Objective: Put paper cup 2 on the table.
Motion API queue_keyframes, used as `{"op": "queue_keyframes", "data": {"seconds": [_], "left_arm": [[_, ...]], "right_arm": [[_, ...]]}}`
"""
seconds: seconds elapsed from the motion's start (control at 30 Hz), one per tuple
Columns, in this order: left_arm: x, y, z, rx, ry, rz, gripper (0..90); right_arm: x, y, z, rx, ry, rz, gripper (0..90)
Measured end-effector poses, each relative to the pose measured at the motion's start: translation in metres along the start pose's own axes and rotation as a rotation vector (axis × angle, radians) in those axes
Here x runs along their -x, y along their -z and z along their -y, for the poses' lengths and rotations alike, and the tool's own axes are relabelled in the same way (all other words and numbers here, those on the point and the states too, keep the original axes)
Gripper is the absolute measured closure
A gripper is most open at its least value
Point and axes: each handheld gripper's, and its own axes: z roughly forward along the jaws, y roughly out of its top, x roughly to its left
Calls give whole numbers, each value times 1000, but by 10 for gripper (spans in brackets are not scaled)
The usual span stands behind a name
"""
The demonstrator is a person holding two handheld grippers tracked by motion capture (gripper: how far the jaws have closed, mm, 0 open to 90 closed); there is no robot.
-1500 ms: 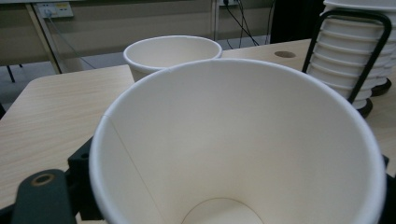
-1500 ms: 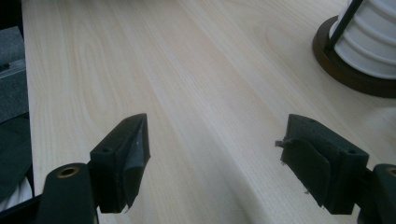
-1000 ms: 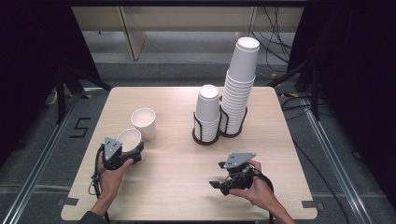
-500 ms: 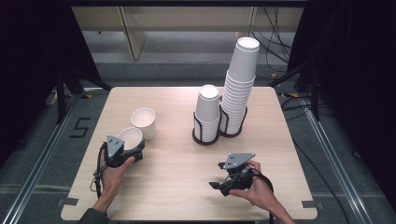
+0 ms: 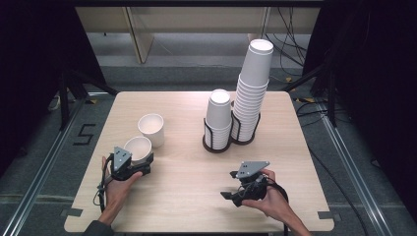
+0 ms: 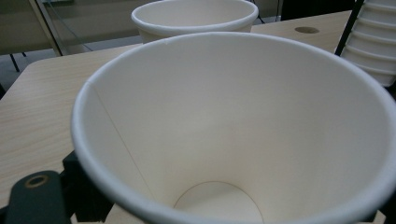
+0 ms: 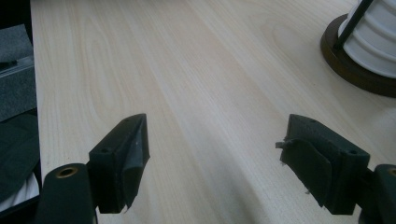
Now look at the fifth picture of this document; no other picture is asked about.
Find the person's left hand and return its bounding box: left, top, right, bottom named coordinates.
left=101, top=155, right=144, bottom=218

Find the left hand-held gripper cable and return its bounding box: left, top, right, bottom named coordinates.
left=92, top=154, right=114, bottom=213

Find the beige wooden shelf unit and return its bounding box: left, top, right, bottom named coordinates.
left=75, top=6, right=321, bottom=65

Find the black metal stand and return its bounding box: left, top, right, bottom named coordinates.
left=281, top=58, right=338, bottom=129
left=57, top=65, right=119, bottom=132

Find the black wire cup holder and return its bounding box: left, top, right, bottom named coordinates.
left=230, top=109, right=262, bottom=147
left=202, top=117, right=234, bottom=154

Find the bundle of black hanging cables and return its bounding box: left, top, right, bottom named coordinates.
left=262, top=6, right=311, bottom=78

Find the tall stack of white cups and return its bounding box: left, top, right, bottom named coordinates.
left=230, top=38, right=274, bottom=143

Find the person's right hand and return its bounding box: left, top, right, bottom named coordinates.
left=241, top=168, right=291, bottom=224

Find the hand-held gripper cable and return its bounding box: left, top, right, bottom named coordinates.
left=92, top=154, right=114, bottom=213
left=266, top=178, right=290, bottom=236

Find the short stack of white cups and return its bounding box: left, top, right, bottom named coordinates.
left=204, top=88, right=233, bottom=151

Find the white paper cup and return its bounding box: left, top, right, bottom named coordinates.
left=123, top=136, right=153, bottom=166
left=137, top=113, right=165, bottom=148

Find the aluminium floor rail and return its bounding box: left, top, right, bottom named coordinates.
left=0, top=97, right=87, bottom=236
left=314, top=101, right=417, bottom=230

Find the right hand-held gripper cable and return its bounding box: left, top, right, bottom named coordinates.
left=266, top=178, right=290, bottom=236

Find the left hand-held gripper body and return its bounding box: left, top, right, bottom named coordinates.
left=109, top=146, right=152, bottom=182

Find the dark curtain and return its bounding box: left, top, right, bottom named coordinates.
left=0, top=0, right=106, bottom=173
left=303, top=0, right=417, bottom=224

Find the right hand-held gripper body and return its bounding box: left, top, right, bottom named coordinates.
left=229, top=160, right=271, bottom=207

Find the black floor cable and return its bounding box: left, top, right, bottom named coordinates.
left=294, top=97, right=370, bottom=236

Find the black tape strip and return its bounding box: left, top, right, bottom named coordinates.
left=60, top=207, right=84, bottom=218
left=317, top=210, right=342, bottom=220

